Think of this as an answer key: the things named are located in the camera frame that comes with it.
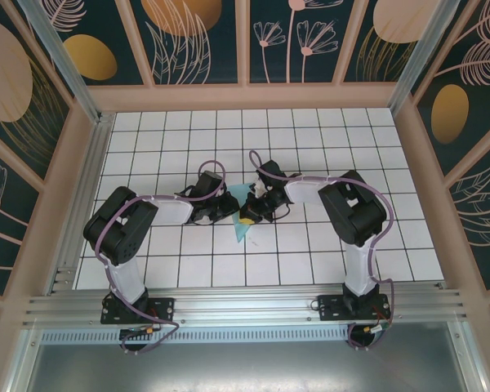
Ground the light blue paper sheet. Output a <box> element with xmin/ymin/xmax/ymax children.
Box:
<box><xmin>227</xmin><ymin>183</ymin><xmax>255</xmax><ymax>245</ymax></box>

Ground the grey metal sheet panel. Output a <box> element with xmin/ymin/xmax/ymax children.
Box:
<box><xmin>7</xmin><ymin>320</ymin><xmax>486</xmax><ymax>392</ymax></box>

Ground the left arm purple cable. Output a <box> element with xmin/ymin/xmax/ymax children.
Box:
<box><xmin>94</xmin><ymin>158</ymin><xmax>229</xmax><ymax>355</ymax></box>

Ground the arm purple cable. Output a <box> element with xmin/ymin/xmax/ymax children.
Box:
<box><xmin>248</xmin><ymin>149</ymin><xmax>395</xmax><ymax>352</ymax></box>
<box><xmin>94</xmin><ymin>158</ymin><xmax>229</xmax><ymax>355</ymax></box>

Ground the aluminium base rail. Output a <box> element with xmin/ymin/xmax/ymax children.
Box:
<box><xmin>22</xmin><ymin>284</ymin><xmax>470</xmax><ymax>327</ymax></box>

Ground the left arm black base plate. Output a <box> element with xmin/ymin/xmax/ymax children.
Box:
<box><xmin>100</xmin><ymin>296</ymin><xmax>176</xmax><ymax>326</ymax></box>

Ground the aluminium side rail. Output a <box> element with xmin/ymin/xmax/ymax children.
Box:
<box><xmin>44</xmin><ymin>113</ymin><xmax>116</xmax><ymax>296</ymax></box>

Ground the slotted grey cable duct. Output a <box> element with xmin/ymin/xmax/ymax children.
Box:
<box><xmin>40</xmin><ymin>328</ymin><xmax>352</xmax><ymax>345</ymax></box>

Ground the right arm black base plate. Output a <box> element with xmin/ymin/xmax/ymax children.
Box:
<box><xmin>317</xmin><ymin>294</ymin><xmax>391</xmax><ymax>322</ymax></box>

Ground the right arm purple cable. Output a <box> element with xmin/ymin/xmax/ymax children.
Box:
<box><xmin>248</xmin><ymin>149</ymin><xmax>395</xmax><ymax>352</ymax></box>

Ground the aluminium frame post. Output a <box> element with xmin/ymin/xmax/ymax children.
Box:
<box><xmin>388</xmin><ymin>0</ymin><xmax>461</xmax><ymax>120</ymax></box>
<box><xmin>17</xmin><ymin>0</ymin><xmax>104</xmax><ymax>124</ymax></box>

